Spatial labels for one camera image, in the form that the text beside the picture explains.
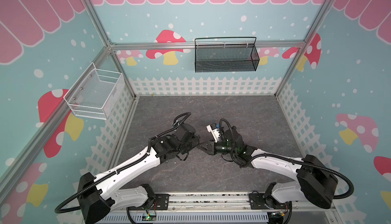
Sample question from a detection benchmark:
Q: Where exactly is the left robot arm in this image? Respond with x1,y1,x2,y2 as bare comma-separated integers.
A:
77,123,200,224

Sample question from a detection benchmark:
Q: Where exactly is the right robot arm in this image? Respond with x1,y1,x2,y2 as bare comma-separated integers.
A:
198,125,338,209

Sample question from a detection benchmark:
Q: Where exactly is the aluminium front rail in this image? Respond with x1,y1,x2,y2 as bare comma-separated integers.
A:
82,191,337,214

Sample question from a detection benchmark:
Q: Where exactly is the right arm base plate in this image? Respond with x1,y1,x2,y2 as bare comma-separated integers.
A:
248,192,289,211

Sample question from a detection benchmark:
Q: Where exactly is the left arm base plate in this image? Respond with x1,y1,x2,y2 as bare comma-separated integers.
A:
129,194,170,211

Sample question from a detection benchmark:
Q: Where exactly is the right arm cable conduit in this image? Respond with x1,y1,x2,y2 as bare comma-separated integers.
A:
219,118,355,200

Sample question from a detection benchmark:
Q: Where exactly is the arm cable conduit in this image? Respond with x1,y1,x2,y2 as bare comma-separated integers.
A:
54,111,192,214
219,118,355,200

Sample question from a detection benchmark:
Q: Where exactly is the black mesh wall basket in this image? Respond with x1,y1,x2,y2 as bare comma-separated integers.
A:
194,37,260,73

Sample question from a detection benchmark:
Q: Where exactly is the white mesh wall basket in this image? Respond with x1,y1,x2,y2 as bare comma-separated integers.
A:
64,63,125,120

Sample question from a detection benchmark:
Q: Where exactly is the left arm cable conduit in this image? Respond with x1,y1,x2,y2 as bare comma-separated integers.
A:
54,111,192,214

